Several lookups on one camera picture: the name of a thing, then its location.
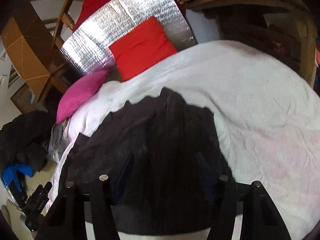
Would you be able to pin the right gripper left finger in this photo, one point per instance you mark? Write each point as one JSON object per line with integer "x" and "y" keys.
{"x": 66, "y": 217}

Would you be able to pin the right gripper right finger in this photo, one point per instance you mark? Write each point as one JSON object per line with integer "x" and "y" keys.
{"x": 228, "y": 198}

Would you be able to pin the dark navy quilted jacket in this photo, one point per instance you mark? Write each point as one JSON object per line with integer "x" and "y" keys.
{"x": 166, "y": 193}

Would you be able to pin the blue jacket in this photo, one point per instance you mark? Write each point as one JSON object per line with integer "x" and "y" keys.
{"x": 10, "y": 174}

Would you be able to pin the black coat pile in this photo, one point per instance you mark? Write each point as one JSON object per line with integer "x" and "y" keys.
{"x": 25, "y": 140}

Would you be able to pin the grey garment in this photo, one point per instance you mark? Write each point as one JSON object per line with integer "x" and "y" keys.
{"x": 58, "y": 143}

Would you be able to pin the white bed blanket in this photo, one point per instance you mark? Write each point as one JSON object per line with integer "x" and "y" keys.
{"x": 266, "y": 116}

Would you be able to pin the pink pillow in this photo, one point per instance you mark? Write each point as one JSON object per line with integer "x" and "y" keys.
{"x": 79, "y": 92}

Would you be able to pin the brown wooden pillar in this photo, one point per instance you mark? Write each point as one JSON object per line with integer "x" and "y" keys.
{"x": 30, "y": 47}

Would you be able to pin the silver foil insulation board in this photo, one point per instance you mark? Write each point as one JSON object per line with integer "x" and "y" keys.
{"x": 87, "y": 49}

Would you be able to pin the red pillow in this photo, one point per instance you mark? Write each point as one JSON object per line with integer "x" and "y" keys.
{"x": 141, "y": 48}

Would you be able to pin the wooden side table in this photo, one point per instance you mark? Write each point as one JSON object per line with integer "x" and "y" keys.
{"x": 284, "y": 29}

